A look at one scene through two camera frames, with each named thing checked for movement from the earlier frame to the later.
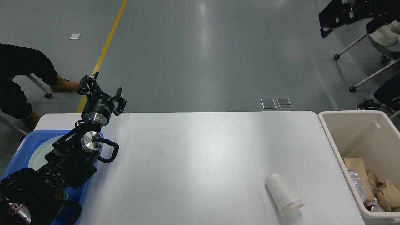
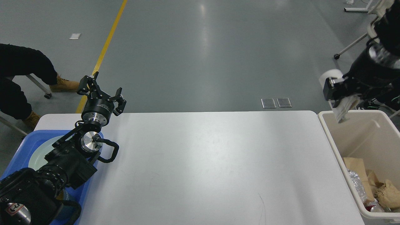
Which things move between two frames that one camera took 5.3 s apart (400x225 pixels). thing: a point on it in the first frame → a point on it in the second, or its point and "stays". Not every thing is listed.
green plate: x=37 y=159 stays
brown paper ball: x=389 y=194 stays
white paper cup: x=285 y=203 → x=342 y=109
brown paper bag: x=357 y=166 stays
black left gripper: x=98 y=108 stays
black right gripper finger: x=337 y=13 → x=335 y=91
